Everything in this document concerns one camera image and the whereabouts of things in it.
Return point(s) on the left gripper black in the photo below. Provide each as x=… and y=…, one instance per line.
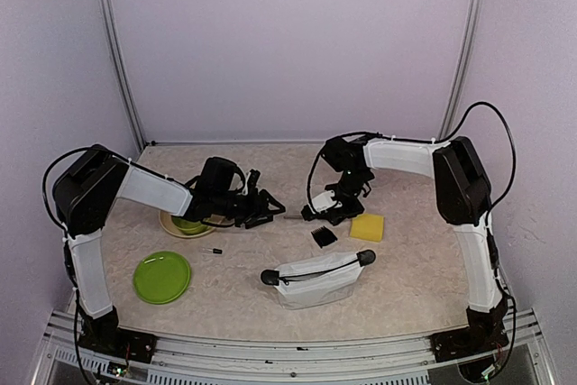
x=260, y=209

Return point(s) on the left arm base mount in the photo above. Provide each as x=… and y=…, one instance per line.
x=132, y=346

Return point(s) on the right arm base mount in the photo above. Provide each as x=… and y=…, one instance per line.
x=465, y=342

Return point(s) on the front aluminium rail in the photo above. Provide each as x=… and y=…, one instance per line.
x=178, y=359

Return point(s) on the yellow sponge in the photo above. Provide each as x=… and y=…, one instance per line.
x=368, y=227

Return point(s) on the white drawstring pouch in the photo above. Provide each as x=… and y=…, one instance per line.
x=319, y=280

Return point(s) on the green plate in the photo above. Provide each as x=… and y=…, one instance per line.
x=162, y=277

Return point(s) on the left aluminium frame post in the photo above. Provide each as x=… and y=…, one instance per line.
x=114, y=46

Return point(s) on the aluminium frame post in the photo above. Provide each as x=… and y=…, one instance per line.
x=463, y=61
x=114, y=46

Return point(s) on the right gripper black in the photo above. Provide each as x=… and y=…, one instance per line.
x=356, y=208

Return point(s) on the beige plate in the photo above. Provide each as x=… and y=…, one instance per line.
x=170, y=228

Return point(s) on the black clipper guard comb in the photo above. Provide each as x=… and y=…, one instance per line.
x=323, y=236

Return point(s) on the right aluminium frame post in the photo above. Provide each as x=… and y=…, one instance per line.
x=463, y=61

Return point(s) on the green bowl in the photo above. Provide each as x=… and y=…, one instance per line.
x=187, y=227

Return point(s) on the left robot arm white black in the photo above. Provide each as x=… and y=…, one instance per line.
x=82, y=197

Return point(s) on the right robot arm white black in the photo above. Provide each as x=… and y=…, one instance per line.
x=463, y=200

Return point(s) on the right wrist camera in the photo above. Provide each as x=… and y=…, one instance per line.
x=321, y=204

